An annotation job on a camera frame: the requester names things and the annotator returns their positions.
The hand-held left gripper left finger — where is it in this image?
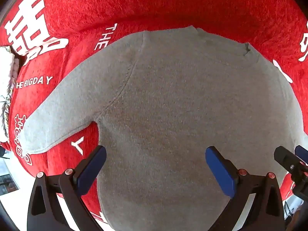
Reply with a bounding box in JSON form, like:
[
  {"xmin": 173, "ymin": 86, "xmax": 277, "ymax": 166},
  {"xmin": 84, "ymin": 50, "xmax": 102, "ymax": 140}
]
[{"xmin": 27, "ymin": 145, "xmax": 107, "ymax": 231}]

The white fringed cloth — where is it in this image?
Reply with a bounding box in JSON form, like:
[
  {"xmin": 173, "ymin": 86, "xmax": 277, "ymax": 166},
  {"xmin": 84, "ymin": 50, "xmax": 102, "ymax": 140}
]
[{"xmin": 0, "ymin": 46, "xmax": 20, "ymax": 143}]

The grey sweater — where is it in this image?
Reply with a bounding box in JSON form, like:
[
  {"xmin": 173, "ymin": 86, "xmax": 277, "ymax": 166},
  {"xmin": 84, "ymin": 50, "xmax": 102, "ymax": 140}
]
[{"xmin": 17, "ymin": 25, "xmax": 308, "ymax": 231}]

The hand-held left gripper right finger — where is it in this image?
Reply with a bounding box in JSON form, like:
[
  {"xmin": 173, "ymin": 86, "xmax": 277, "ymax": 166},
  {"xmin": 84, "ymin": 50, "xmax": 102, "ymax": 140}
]
[{"xmin": 205, "ymin": 146, "xmax": 285, "ymax": 231}]

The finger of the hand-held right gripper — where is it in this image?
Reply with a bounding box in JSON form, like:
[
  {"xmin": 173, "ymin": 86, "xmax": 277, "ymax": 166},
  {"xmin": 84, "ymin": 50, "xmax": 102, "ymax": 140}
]
[
  {"xmin": 274, "ymin": 146, "xmax": 307, "ymax": 181},
  {"xmin": 295, "ymin": 145, "xmax": 308, "ymax": 164}
]

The red printed blanket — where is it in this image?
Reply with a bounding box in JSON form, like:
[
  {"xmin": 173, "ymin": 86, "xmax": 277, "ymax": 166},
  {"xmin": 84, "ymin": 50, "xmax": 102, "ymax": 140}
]
[{"xmin": 0, "ymin": 0, "xmax": 308, "ymax": 224}]

